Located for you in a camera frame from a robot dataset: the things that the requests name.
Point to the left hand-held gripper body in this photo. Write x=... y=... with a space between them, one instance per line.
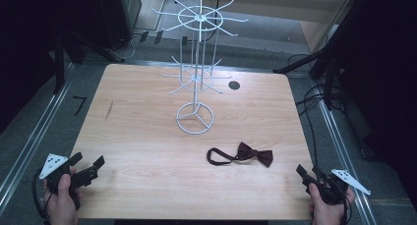
x=52 y=164

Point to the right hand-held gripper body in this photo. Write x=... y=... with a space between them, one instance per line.
x=332 y=189

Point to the dark brown bow tie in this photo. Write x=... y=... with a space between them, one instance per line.
x=254 y=153

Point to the person's right hand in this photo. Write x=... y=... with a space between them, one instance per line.
x=327 y=213

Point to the person's left hand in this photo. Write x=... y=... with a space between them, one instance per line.
x=62 y=208

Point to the black metal stand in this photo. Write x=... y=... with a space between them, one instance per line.
x=329 y=74
x=59 y=61

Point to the black round table grommet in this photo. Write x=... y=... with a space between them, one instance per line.
x=234 y=85

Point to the beige wooden board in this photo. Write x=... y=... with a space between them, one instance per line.
x=314 y=28

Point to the dark cabinet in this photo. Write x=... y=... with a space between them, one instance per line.
x=119 y=15

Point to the metal floor rail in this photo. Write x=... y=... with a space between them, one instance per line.
x=341 y=153
x=32 y=143

